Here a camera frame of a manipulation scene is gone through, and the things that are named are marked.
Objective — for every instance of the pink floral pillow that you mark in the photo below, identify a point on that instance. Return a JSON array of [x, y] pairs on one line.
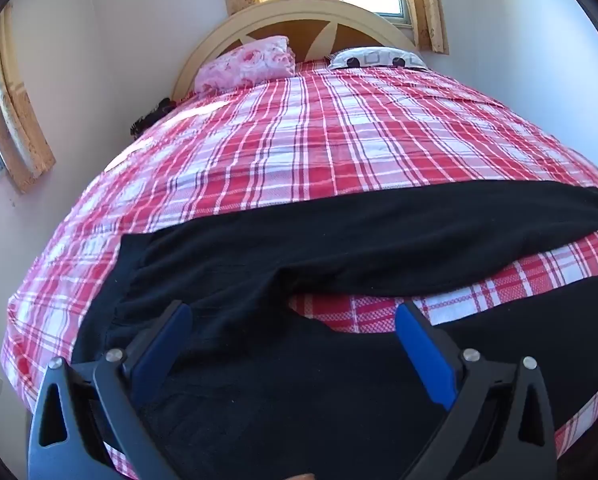
[[246, 62]]

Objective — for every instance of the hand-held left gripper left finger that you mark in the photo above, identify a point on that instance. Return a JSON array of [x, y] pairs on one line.
[[162, 344]]

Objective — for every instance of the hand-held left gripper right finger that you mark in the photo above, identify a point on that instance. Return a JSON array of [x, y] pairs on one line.
[[425, 356]]

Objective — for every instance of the dark object beside bed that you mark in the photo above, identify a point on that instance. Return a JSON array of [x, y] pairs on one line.
[[151, 116]]

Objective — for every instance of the black pants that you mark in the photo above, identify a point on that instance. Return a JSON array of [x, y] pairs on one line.
[[339, 240]]

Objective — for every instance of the cream wooden headboard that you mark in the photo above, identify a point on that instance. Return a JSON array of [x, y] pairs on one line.
[[289, 14]]

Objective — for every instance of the red plaid bedsheet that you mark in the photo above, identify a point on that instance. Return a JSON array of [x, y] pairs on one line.
[[329, 135]]

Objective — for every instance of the white pillow with black pattern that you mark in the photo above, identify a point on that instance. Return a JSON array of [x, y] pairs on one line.
[[376, 57]]

